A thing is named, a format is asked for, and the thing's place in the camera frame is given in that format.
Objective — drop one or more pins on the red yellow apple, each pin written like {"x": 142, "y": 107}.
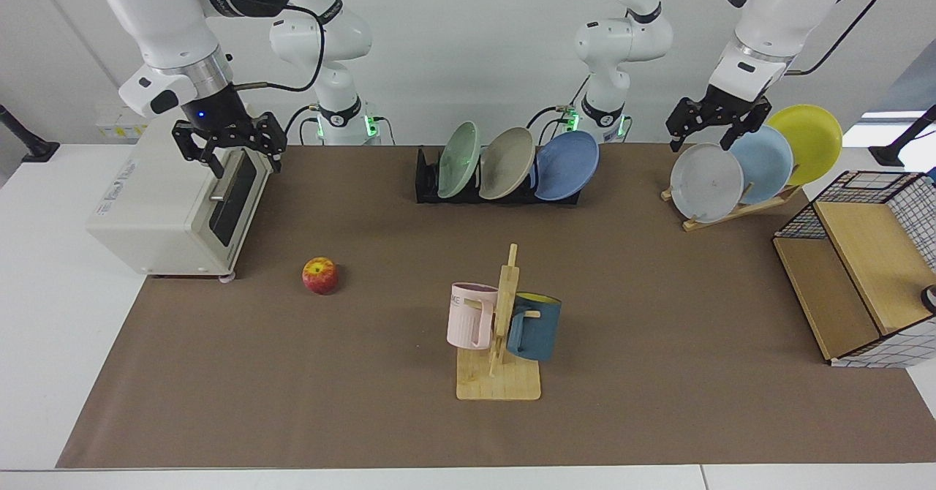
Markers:
{"x": 319, "y": 276}

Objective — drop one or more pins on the wooden cup stand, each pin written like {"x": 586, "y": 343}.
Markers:
{"x": 497, "y": 384}

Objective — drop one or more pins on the small white-rimmed round thing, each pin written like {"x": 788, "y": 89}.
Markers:
{"x": 930, "y": 300}

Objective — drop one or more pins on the dark blue cup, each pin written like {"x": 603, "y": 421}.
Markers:
{"x": 537, "y": 333}

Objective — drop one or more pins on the beige plate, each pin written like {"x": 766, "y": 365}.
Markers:
{"x": 507, "y": 162}

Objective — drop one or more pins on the pink cup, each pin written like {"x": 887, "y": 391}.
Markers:
{"x": 464, "y": 318}

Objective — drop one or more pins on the brown table cloth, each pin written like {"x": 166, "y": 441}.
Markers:
{"x": 292, "y": 387}

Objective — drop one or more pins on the light blue plate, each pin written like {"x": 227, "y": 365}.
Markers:
{"x": 764, "y": 161}

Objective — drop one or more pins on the yellow plate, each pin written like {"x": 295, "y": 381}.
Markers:
{"x": 808, "y": 139}

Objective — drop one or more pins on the pale toaster oven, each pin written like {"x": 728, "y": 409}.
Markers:
{"x": 161, "y": 205}

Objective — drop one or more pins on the black dish rack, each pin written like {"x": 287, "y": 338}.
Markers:
{"x": 426, "y": 183}

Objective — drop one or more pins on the grey plate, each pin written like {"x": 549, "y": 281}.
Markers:
{"x": 706, "y": 183}

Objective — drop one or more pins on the wooden plate rack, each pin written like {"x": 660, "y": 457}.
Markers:
{"x": 724, "y": 216}

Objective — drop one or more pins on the black pole stand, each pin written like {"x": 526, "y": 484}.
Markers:
{"x": 33, "y": 150}
{"x": 888, "y": 155}

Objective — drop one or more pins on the white wall socket box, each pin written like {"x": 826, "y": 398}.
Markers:
{"x": 113, "y": 128}

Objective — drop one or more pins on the green plate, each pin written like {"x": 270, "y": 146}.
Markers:
{"x": 459, "y": 159}

